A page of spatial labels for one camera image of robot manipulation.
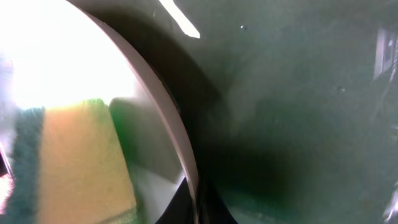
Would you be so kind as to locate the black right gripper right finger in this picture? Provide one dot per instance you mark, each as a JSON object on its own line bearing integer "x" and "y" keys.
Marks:
{"x": 211, "y": 208}

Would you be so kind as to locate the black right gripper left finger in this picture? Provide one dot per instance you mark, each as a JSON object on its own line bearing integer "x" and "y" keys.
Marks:
{"x": 180, "y": 208}

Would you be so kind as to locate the yellow green sponge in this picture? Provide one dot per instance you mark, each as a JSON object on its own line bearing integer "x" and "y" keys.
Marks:
{"x": 68, "y": 167}

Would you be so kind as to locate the white plate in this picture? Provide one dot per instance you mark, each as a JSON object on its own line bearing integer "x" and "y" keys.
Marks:
{"x": 55, "y": 54}

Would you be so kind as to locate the large black serving tray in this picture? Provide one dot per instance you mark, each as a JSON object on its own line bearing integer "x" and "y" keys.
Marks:
{"x": 290, "y": 106}

